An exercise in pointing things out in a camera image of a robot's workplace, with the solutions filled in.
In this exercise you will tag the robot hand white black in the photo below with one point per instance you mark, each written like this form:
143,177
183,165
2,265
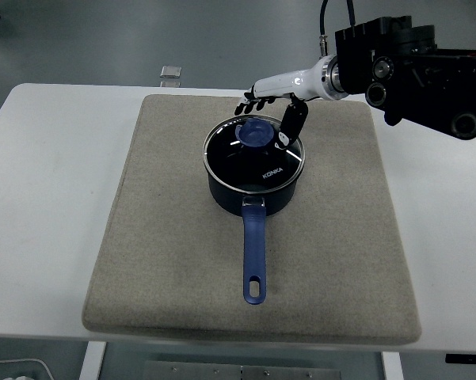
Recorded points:
285,82

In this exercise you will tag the glass pot lid blue knob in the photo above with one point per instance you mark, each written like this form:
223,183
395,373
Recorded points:
237,166

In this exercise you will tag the small silver square floor plate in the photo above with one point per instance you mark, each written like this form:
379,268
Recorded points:
170,83
171,71

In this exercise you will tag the beige fabric mat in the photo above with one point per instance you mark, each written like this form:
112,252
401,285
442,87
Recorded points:
321,257

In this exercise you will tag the grey metal plate with screws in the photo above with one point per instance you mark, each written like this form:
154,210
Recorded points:
241,372

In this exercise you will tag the white table leg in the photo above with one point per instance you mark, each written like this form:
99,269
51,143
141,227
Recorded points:
93,362
392,366

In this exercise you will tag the black flat bar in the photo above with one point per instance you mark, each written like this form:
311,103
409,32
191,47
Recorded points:
469,358

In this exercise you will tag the white rounded bin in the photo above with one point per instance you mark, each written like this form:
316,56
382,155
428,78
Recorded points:
8,368

